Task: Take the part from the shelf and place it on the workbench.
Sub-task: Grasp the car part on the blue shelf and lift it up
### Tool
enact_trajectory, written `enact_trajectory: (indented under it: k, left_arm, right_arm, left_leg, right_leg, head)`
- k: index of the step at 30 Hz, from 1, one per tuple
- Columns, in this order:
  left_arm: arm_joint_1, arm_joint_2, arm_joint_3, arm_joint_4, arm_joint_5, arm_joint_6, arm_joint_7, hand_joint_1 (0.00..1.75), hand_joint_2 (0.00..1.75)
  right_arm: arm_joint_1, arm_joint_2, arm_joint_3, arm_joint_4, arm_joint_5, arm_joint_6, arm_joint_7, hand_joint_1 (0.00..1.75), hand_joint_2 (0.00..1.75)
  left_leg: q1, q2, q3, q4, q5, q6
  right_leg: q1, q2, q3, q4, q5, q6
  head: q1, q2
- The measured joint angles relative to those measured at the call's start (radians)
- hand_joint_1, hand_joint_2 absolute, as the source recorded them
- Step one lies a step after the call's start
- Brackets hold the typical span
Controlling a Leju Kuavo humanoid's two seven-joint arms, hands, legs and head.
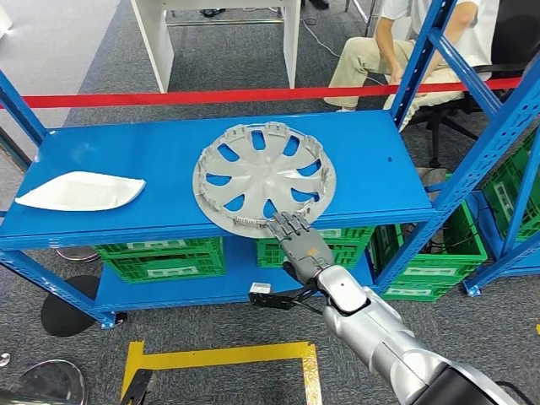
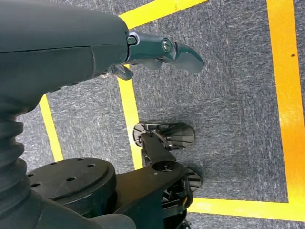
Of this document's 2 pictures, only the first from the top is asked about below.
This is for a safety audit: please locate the open green plastic crate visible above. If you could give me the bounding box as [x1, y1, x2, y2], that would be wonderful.
[367, 198, 489, 286]

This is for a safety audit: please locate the white floor cable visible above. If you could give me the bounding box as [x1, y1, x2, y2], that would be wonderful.
[300, 19, 342, 60]

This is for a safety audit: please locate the black office chair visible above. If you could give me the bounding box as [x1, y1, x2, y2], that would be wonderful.
[404, 0, 540, 169]

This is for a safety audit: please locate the white curved plastic part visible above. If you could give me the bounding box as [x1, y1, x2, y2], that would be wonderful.
[14, 170, 147, 213]

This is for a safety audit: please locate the grey plastic wheel hubcap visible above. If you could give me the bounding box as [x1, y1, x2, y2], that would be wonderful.
[192, 121, 338, 240]

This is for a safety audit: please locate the black cable bundle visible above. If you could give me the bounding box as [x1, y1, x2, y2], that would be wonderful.
[422, 209, 480, 256]

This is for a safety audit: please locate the red barrier belt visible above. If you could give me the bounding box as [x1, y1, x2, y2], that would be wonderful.
[0, 77, 522, 110]

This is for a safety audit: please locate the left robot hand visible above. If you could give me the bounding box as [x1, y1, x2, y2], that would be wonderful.
[120, 369, 155, 405]

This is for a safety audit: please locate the yellow floor tape square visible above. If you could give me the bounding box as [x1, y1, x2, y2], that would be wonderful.
[120, 341, 323, 405]

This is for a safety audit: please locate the person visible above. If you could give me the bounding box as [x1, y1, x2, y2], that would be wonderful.
[324, 0, 501, 132]

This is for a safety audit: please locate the chrome metal frame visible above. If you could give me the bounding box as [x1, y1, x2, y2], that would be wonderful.
[343, 0, 379, 41]

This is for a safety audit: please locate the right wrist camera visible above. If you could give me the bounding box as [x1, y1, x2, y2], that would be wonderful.
[247, 281, 324, 314]

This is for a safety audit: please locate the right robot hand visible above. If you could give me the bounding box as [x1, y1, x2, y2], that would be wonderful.
[265, 211, 335, 285]

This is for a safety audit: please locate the black stanchion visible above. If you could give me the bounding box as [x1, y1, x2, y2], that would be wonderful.
[0, 127, 100, 338]

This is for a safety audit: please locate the blue metal shelf rack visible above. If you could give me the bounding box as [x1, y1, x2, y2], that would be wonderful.
[462, 125, 540, 297]
[0, 0, 540, 331]

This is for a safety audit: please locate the chrome stanchion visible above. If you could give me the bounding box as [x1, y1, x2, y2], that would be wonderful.
[0, 359, 87, 405]
[55, 246, 100, 264]

